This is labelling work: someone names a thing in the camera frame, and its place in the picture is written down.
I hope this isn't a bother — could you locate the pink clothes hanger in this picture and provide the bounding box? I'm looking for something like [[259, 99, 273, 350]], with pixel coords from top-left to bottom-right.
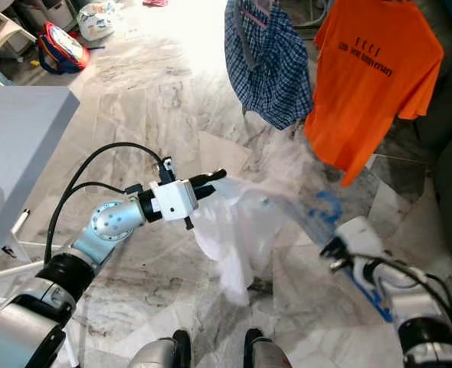
[[251, 0, 277, 16]]

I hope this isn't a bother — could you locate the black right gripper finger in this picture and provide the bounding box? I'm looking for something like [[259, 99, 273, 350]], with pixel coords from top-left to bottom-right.
[[192, 169, 229, 189]]

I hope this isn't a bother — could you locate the red and blue backpack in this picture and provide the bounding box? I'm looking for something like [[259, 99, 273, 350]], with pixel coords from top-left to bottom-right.
[[36, 21, 90, 75]]

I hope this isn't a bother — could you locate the blue plaid shirt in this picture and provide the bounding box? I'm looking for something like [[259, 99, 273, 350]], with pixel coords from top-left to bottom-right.
[[224, 0, 315, 131]]

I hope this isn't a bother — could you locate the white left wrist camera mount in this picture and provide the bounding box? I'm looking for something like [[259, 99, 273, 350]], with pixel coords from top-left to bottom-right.
[[153, 180, 200, 223]]

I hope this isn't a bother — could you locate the white baby high chair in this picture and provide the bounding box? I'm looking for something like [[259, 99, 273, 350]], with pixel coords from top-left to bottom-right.
[[0, 0, 39, 87]]

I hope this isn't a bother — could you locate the orange T-shirt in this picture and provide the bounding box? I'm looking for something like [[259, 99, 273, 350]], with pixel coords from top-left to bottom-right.
[[303, 0, 445, 187]]

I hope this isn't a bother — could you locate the white printed bag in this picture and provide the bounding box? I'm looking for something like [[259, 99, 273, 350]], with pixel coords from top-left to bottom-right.
[[77, 0, 121, 41]]

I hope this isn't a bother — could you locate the bright white garment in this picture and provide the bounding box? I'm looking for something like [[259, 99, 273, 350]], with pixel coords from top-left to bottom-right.
[[192, 134, 342, 307]]

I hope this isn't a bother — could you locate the blue plastic clothes hanger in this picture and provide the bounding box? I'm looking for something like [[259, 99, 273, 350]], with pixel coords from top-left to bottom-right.
[[303, 190, 395, 323]]

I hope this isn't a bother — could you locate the grey-blue folding table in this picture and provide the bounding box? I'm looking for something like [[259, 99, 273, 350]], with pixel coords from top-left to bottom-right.
[[0, 86, 97, 307]]

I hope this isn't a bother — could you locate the robot left leg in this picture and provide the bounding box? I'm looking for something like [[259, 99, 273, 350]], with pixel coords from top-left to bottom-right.
[[130, 331, 192, 368]]

